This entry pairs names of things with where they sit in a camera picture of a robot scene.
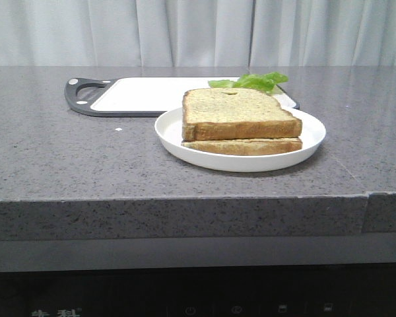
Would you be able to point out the black appliance front panel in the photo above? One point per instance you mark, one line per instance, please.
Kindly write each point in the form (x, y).
(297, 290)

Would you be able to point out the green lettuce leaf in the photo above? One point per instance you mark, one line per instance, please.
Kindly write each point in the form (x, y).
(265, 82)

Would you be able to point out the bread slice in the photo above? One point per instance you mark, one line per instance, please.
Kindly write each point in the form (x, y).
(235, 113)
(246, 147)

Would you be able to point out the white cutting board grey rim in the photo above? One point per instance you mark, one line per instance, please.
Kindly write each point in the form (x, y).
(132, 97)

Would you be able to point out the white round plate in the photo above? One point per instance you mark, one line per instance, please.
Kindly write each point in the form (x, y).
(168, 127)

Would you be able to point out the grey white curtain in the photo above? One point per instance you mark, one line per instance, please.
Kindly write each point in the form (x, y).
(197, 33)

